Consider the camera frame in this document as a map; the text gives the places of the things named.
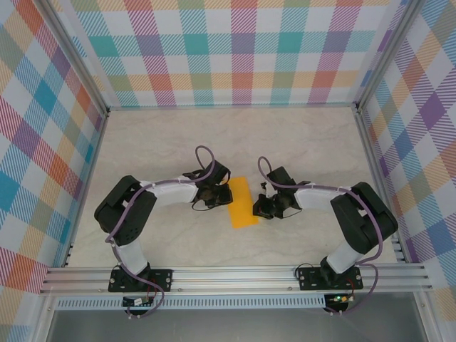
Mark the orange paper sheet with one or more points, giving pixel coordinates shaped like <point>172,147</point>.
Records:
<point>243,206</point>

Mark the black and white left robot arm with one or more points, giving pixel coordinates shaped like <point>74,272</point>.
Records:
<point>124,213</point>

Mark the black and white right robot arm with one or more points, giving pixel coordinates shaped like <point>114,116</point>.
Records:
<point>360,213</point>

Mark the small circuit board with LED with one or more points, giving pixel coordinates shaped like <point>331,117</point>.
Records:
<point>340,298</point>

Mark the grey metal panel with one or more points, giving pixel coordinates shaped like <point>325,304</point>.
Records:
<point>231,326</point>

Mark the small black circuit board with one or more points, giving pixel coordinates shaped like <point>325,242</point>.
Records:
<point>137,302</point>

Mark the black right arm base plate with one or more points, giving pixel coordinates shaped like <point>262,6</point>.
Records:
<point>308,279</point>

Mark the aluminium mounting rail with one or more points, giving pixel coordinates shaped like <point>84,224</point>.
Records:
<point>231,279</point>

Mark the aluminium rear floor rail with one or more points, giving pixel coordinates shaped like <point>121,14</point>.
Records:
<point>231,106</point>

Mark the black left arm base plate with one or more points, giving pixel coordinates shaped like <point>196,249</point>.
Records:
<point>162,279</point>

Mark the aluminium side floor rail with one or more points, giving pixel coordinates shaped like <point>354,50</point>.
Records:
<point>374,164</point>
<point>93,164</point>

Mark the aluminium corner post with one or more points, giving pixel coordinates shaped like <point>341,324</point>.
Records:
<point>388,58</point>
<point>76,60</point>

